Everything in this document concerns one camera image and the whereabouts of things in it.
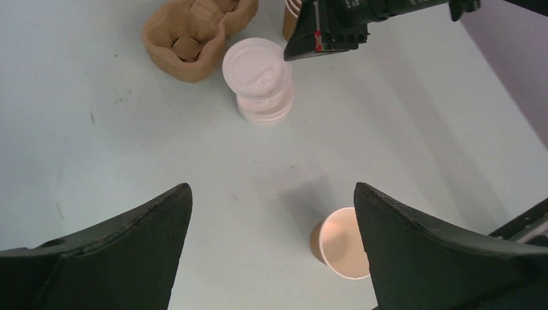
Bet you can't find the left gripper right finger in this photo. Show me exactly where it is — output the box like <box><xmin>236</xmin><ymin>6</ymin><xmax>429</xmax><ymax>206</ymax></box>
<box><xmin>353</xmin><ymin>183</ymin><xmax>547</xmax><ymax>309</ymax></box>

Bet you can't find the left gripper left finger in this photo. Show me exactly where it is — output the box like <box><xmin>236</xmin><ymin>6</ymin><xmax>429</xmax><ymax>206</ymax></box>
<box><xmin>1</xmin><ymin>183</ymin><xmax>193</xmax><ymax>309</ymax></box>

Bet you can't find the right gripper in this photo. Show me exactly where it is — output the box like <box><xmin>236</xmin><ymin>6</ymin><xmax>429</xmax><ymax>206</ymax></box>
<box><xmin>284</xmin><ymin>0</ymin><xmax>480</xmax><ymax>61</ymax></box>

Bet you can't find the brown paper coffee cup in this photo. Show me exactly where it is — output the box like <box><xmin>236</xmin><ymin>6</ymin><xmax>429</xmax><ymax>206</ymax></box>
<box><xmin>310</xmin><ymin>207</ymin><xmax>371</xmax><ymax>280</ymax></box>

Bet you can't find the stack of paper cups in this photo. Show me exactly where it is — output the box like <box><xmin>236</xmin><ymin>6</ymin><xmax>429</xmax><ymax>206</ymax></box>
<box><xmin>282</xmin><ymin>0</ymin><xmax>302</xmax><ymax>41</ymax></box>

